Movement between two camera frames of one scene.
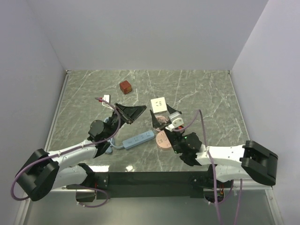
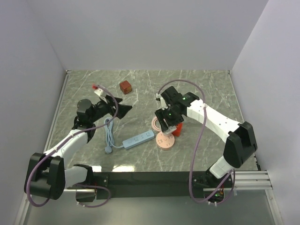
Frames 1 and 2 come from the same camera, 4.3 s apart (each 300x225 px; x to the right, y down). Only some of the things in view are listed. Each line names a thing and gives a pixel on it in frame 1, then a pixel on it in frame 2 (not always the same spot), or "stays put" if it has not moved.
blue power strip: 138,139 stays put
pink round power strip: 162,141 stays put
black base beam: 151,184 stays put
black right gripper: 155,123 -> 161,114
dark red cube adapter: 125,86 stays put
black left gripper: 131,113 -> 123,109
